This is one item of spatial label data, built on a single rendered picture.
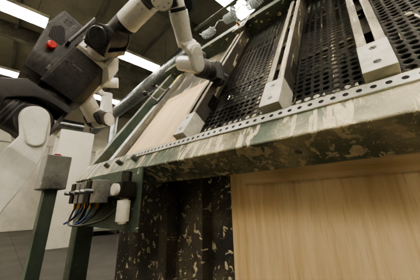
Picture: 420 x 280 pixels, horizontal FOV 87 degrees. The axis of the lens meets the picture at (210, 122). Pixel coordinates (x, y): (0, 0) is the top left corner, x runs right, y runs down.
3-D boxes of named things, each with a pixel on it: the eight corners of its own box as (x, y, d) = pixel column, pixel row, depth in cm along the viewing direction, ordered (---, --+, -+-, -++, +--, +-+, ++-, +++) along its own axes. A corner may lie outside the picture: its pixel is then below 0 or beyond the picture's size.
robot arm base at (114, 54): (116, 44, 81) (95, 16, 79) (95, 64, 86) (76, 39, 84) (137, 43, 94) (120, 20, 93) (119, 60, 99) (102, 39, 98)
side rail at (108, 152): (102, 175, 147) (89, 165, 142) (174, 85, 220) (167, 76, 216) (105, 175, 143) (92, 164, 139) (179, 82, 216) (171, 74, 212)
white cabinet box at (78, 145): (30, 246, 390) (55, 135, 460) (67, 242, 426) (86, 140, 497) (34, 251, 348) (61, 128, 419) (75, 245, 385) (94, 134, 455)
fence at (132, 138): (112, 165, 129) (107, 162, 127) (181, 79, 192) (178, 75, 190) (116, 165, 126) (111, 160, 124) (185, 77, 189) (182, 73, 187)
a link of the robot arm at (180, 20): (194, 35, 91) (183, -20, 81) (190, 40, 83) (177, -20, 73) (170, 39, 93) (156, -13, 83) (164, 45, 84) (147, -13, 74)
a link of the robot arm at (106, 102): (118, 97, 137) (117, 127, 133) (105, 100, 141) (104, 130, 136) (104, 92, 128) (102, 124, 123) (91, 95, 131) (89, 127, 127)
